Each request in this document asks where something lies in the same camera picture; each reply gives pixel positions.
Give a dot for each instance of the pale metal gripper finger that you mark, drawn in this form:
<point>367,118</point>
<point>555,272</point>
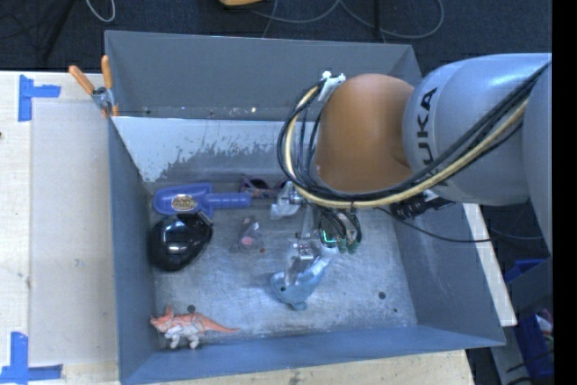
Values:
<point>292,266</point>
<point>306,251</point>

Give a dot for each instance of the purple sunglasses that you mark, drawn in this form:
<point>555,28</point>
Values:
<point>257,187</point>

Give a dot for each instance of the blue-grey toy dolphin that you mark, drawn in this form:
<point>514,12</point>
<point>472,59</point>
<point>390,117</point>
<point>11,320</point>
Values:
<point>295,290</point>

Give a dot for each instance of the blue toy shovel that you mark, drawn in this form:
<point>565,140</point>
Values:
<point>180,200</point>

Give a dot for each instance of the orange toy dinosaur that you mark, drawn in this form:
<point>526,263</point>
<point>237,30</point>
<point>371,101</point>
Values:
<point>189,324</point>

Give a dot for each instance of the black computer mouse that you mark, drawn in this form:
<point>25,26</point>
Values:
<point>178,243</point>

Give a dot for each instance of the grey metal bin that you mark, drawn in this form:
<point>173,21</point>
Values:
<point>252,275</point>

